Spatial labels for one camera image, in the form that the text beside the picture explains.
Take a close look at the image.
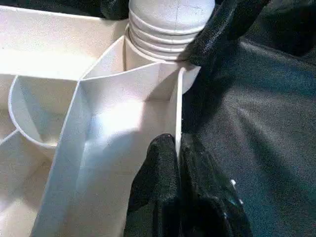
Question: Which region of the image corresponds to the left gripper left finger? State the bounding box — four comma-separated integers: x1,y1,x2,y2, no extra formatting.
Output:
124,134,180,237

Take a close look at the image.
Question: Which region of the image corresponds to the white plastic table leg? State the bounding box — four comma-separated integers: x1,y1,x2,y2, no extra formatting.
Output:
124,0,215,62

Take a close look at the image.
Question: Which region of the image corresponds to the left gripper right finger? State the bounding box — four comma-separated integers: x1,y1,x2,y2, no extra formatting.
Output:
178,134,252,237

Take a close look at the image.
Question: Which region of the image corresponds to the white plastic table top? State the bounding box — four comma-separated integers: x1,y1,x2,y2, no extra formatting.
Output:
0,4,202,237

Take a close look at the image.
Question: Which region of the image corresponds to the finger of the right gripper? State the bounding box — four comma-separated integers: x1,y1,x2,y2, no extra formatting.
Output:
100,0,130,20
177,0,270,68

